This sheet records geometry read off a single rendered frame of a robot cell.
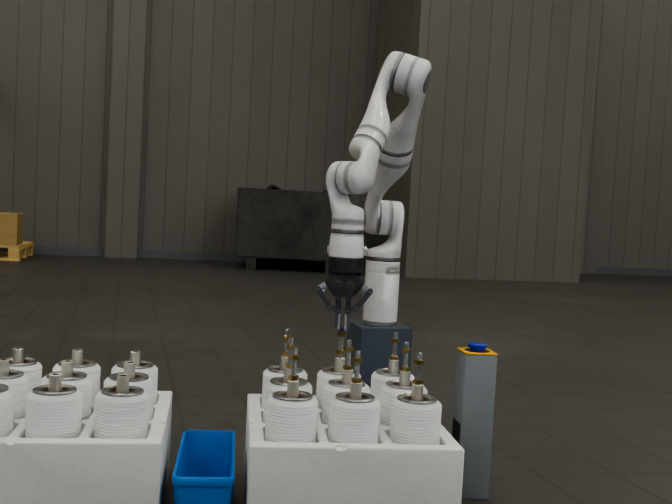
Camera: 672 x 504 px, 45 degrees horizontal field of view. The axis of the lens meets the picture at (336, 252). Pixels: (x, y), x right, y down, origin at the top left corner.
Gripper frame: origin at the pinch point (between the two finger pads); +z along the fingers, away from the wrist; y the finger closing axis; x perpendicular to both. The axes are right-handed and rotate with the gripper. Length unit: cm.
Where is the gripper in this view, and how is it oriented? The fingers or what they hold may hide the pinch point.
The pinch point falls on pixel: (342, 321)
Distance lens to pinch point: 174.3
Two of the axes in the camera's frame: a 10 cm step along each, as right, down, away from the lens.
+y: 10.0, 0.6, -0.5
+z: -0.5, 10.0, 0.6
